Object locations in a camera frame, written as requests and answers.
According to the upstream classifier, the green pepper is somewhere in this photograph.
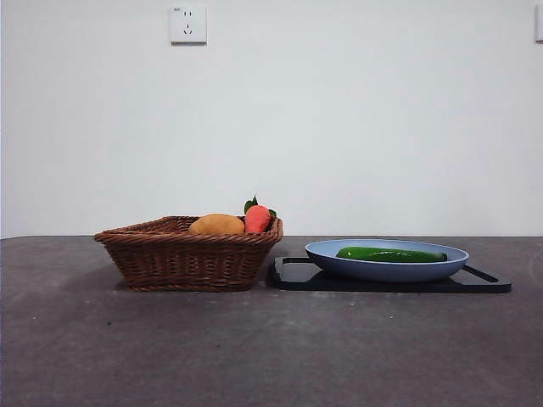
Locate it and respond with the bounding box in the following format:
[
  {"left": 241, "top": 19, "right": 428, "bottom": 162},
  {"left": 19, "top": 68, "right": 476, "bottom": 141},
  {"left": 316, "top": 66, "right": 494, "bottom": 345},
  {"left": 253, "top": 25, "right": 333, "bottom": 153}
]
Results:
[{"left": 335, "top": 246, "right": 449, "bottom": 264}]

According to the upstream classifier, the blue round plate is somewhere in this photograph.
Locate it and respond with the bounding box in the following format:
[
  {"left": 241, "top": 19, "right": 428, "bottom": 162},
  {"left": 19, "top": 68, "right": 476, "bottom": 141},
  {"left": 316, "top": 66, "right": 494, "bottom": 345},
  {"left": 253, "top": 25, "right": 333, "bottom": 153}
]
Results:
[{"left": 304, "top": 238, "right": 470, "bottom": 284}]

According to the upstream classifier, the orange carrot with green leaves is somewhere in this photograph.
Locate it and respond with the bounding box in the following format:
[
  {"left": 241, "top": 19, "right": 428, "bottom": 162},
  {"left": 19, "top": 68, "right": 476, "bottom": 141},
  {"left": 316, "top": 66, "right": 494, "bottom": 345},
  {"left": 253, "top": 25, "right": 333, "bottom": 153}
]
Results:
[{"left": 243, "top": 194, "right": 278, "bottom": 233}]

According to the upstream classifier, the black rectangular tray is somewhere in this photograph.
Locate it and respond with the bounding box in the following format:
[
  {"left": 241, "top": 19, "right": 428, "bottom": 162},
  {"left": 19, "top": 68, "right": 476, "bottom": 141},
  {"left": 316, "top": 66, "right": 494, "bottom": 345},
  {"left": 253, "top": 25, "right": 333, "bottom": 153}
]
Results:
[{"left": 271, "top": 255, "right": 512, "bottom": 294}]

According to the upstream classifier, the brown wicker basket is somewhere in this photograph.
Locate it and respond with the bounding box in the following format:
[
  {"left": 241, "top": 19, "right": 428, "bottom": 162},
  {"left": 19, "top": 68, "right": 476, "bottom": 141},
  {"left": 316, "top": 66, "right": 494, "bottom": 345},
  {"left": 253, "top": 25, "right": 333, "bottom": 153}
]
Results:
[{"left": 93, "top": 215, "right": 284, "bottom": 293}]

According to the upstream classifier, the white wall socket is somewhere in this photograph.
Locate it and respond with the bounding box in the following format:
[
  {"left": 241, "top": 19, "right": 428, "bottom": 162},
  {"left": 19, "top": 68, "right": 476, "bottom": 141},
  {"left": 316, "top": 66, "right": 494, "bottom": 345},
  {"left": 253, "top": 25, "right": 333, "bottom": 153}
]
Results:
[{"left": 170, "top": 5, "right": 208, "bottom": 47}]

